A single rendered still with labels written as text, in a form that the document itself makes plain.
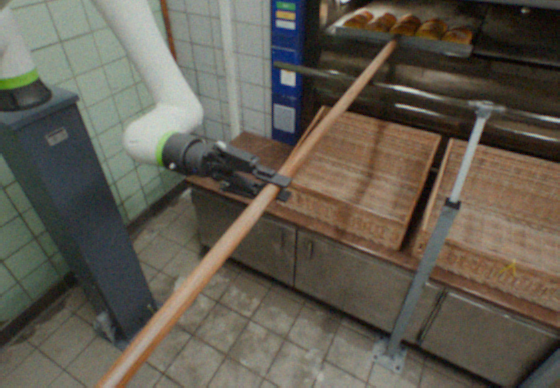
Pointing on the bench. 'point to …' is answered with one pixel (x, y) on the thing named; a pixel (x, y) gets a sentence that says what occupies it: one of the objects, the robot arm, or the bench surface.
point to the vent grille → (284, 118)
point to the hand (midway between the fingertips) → (274, 185)
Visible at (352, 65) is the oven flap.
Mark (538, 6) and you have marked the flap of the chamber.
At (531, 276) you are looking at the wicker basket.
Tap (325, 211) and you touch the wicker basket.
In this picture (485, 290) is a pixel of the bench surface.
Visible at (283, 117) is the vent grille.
